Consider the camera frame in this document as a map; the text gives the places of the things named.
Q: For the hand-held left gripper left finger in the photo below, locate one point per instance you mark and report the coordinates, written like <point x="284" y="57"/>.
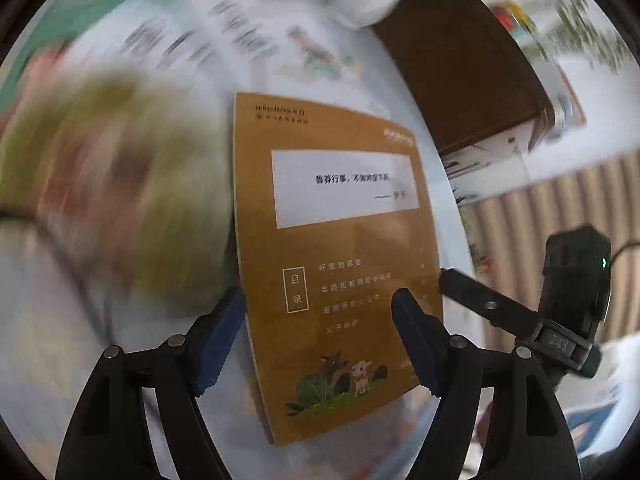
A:
<point x="222" y="340"/>

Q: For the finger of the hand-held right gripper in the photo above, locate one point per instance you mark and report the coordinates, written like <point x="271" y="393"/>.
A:
<point x="475" y="295"/>

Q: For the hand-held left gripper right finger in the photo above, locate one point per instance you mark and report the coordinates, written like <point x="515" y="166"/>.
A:
<point x="415" y="340"/>

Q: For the brown book with white label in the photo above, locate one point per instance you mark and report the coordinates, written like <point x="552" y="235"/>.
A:
<point x="340" y="260"/>

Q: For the dark green beetle cover book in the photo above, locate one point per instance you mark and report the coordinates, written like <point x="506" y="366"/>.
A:
<point x="60" y="25"/>

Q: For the brown wooden cabinet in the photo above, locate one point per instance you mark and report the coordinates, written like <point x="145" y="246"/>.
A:
<point x="460" y="70"/>

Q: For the green leafy plant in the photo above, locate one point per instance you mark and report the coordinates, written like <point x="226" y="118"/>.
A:
<point x="590" y="35"/>

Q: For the white illustrated picture book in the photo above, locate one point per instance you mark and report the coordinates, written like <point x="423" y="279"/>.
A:
<point x="200" y="90"/>

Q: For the glass jar with colourful contents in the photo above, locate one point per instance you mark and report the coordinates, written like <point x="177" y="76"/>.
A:
<point x="515" y="22"/>

